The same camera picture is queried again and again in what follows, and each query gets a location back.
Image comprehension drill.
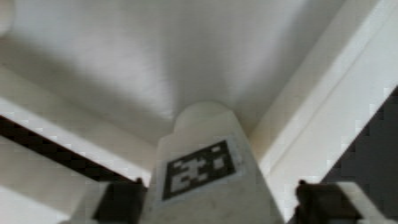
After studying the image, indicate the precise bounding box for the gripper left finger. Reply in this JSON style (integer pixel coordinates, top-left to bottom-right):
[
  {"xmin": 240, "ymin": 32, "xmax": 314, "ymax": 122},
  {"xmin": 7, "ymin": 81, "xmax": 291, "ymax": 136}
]
[{"xmin": 92, "ymin": 182, "xmax": 147, "ymax": 224}]

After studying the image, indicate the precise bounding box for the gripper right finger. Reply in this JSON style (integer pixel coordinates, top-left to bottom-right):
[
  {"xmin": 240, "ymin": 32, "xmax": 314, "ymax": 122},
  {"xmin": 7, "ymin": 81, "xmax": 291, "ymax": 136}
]
[{"xmin": 293, "ymin": 180, "xmax": 362, "ymax": 224}]

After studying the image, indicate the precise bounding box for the white leg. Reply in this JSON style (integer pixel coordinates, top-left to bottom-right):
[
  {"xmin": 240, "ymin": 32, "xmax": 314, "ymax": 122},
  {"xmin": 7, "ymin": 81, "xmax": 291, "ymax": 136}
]
[{"xmin": 138, "ymin": 102, "xmax": 284, "ymax": 224}]

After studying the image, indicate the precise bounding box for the white square table top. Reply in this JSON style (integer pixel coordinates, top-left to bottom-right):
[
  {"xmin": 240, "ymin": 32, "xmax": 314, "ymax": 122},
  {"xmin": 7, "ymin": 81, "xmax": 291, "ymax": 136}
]
[{"xmin": 0, "ymin": 0, "xmax": 380, "ymax": 179}]

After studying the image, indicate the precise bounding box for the white front fence wall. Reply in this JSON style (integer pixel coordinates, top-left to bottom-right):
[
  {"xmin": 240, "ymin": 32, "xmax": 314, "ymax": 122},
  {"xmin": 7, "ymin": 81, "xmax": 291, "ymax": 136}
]
[{"xmin": 0, "ymin": 137, "xmax": 96, "ymax": 224}]

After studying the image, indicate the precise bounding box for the white fence wall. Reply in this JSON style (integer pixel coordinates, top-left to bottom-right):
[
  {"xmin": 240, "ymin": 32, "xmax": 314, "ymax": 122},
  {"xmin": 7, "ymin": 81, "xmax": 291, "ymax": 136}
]
[
  {"xmin": 252, "ymin": 0, "xmax": 398, "ymax": 218},
  {"xmin": 0, "ymin": 137, "xmax": 96, "ymax": 224}
]

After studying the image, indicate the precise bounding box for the white right fence wall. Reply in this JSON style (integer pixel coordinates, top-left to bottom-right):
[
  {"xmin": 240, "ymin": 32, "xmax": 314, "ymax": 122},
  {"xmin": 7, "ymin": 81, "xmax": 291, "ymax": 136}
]
[{"xmin": 252, "ymin": 0, "xmax": 398, "ymax": 218}]

